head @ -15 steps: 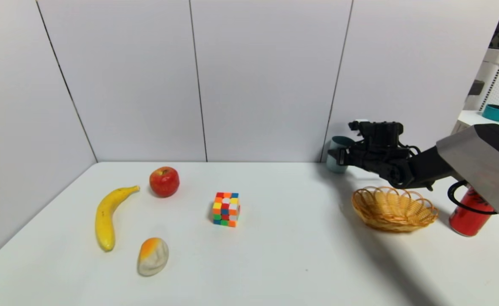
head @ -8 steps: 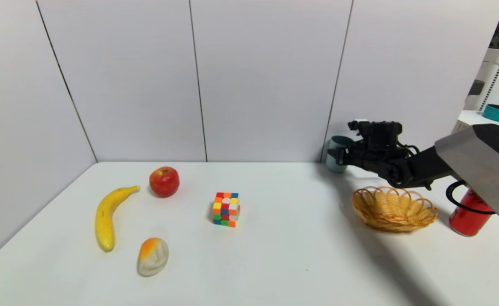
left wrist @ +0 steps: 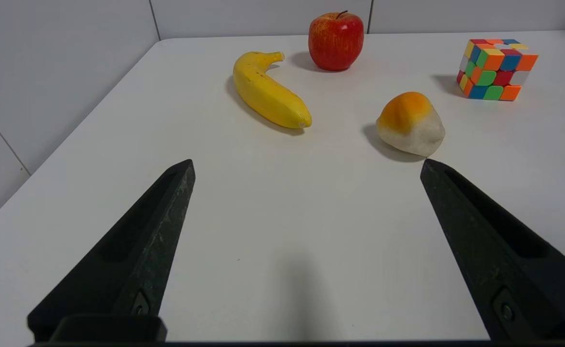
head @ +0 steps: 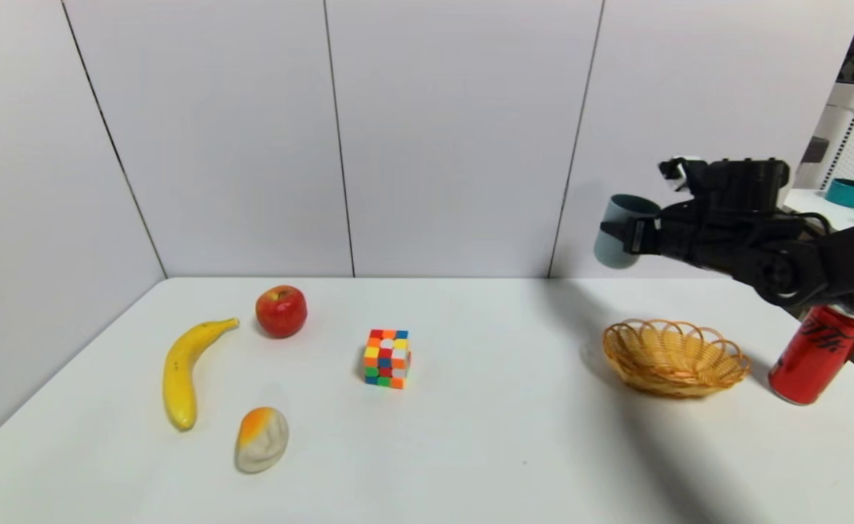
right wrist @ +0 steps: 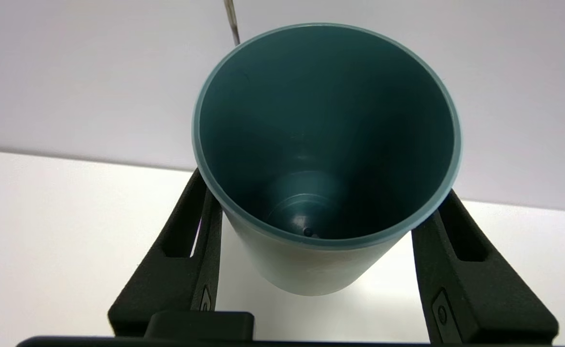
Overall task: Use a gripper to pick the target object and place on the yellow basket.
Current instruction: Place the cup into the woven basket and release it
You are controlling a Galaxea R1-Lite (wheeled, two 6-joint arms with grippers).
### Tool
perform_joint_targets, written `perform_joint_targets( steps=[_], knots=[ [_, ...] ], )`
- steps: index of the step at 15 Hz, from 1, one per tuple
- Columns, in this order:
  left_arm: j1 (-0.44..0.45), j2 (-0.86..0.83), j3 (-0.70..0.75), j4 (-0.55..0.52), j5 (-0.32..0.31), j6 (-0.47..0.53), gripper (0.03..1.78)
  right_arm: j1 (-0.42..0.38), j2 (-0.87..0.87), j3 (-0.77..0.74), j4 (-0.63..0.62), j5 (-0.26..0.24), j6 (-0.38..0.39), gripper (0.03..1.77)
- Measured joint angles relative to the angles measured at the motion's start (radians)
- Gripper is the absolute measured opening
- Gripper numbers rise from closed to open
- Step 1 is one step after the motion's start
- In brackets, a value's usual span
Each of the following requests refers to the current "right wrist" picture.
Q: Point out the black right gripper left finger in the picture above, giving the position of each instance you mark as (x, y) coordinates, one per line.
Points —
(176, 274)

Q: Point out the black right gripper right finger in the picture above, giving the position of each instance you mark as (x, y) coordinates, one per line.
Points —
(475, 284)

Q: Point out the grey-green plastic cup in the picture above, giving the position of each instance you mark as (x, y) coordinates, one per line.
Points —
(325, 144)

